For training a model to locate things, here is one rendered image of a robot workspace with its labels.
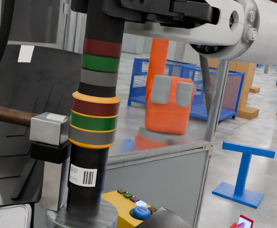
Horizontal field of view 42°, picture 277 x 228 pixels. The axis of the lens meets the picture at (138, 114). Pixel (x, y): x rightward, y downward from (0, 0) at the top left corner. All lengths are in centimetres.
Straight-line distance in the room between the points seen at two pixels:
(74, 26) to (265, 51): 76
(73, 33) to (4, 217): 82
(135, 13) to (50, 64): 21
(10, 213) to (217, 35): 27
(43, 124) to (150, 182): 125
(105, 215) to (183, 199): 146
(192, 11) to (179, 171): 142
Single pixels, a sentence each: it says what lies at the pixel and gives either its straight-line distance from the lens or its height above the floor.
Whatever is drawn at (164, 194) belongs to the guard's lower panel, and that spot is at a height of 78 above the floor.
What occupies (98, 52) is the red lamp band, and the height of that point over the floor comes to 145.
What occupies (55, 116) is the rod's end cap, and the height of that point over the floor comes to 138.
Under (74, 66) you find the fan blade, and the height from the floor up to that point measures 141.
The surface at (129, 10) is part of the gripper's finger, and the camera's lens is 31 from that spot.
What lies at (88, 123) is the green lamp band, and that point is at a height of 139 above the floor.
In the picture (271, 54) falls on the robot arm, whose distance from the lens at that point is 50.
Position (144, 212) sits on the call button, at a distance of 84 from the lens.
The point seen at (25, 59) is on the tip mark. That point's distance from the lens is 51.
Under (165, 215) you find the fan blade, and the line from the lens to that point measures 61.
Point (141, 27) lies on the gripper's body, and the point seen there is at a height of 147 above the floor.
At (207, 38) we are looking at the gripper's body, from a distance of 35.
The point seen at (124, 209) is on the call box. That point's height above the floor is 107.
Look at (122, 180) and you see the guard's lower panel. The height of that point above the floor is 90.
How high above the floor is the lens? 147
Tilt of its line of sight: 13 degrees down
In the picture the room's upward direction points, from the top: 8 degrees clockwise
